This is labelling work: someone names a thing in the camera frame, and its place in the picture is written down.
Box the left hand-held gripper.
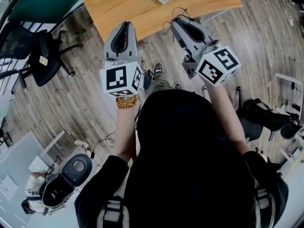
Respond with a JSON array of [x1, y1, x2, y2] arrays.
[[99, 21, 144, 98]]

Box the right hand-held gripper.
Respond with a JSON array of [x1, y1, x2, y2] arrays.
[[170, 17, 242, 88]]

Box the person's left forearm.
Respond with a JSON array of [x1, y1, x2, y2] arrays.
[[114, 95, 141, 163]]

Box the person's right forearm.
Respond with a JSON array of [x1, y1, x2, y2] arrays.
[[206, 79, 252, 156]]

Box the black power brick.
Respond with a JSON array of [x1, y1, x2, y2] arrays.
[[142, 73, 152, 89]]

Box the person's olive trousers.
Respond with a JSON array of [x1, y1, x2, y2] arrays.
[[147, 71, 174, 97]]

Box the black mesh office chair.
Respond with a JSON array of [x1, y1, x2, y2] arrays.
[[0, 24, 84, 88]]

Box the green partition panel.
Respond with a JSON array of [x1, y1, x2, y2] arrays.
[[7, 0, 84, 25]]

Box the white and black machine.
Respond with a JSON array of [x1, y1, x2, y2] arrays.
[[40, 152, 93, 209]]

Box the white desk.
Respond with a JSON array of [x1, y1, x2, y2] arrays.
[[28, 129, 67, 174]]

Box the person's black shirt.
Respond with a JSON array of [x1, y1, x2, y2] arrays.
[[74, 151, 290, 228]]

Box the white paper notice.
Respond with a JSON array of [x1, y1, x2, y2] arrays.
[[0, 174, 19, 202]]

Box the thin black cable loop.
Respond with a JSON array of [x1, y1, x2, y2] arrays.
[[162, 7, 191, 44]]

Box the wooden bead bracelet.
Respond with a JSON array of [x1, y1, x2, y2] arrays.
[[115, 95, 139, 110]]

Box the white metal desk frame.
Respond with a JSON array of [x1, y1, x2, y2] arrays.
[[273, 71, 304, 118]]

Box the black floor cable with plug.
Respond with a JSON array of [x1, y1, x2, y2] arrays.
[[90, 131, 117, 161]]

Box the grey shoulder strap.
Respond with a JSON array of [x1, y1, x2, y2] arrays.
[[96, 195, 131, 228], [254, 186, 276, 228]]

